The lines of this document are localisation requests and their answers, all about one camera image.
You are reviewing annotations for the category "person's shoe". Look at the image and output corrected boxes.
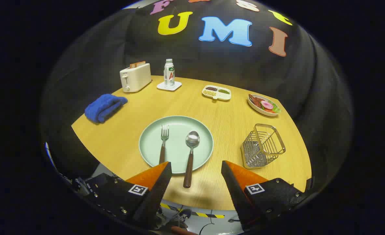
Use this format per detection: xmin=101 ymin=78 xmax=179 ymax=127
xmin=171 ymin=209 xmax=192 ymax=229

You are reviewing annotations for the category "fork with wooden handle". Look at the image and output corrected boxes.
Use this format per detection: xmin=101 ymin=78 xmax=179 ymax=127
xmin=159 ymin=124 xmax=170 ymax=165

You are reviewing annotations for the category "pale green plate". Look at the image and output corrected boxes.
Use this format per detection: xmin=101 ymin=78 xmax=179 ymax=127
xmin=139 ymin=116 xmax=214 ymax=174

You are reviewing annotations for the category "folded blue towel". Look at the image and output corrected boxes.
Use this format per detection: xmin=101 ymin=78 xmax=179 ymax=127
xmin=84 ymin=94 xmax=128 ymax=124

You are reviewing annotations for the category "small plastic drink bottle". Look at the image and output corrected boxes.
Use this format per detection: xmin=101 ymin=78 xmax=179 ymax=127
xmin=164 ymin=59 xmax=175 ymax=88

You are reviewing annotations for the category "white divided dish with beans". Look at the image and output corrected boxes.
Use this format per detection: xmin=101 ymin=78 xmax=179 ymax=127
xmin=202 ymin=85 xmax=232 ymax=102

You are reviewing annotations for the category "white square coaster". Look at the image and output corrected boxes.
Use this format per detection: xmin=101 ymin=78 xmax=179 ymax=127
xmin=157 ymin=81 xmax=182 ymax=91

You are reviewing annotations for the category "metal wire cutlery rack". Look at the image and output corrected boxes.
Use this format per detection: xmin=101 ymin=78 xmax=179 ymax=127
xmin=240 ymin=123 xmax=286 ymax=169

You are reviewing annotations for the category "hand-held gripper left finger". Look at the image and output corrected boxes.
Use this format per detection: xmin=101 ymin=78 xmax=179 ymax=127
xmin=73 ymin=161 xmax=173 ymax=230

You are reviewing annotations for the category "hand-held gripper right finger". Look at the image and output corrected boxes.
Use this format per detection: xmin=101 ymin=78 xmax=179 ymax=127
xmin=221 ymin=160 xmax=310 ymax=231

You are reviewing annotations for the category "white plate with food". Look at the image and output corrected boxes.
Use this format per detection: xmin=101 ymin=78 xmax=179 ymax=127
xmin=248 ymin=94 xmax=281 ymax=117

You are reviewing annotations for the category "white toaster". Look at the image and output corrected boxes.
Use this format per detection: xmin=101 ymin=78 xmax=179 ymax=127
xmin=120 ymin=63 xmax=152 ymax=93

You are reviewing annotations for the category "spoon with wooden handle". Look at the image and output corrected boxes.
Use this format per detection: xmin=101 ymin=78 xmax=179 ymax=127
xmin=183 ymin=131 xmax=200 ymax=189

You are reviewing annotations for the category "black backdrop cloth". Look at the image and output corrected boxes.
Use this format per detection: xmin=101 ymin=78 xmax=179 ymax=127
xmin=39 ymin=0 xmax=354 ymax=196

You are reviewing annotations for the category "yellow and black floor tape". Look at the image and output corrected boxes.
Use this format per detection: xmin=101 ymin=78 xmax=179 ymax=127
xmin=160 ymin=202 xmax=225 ymax=219

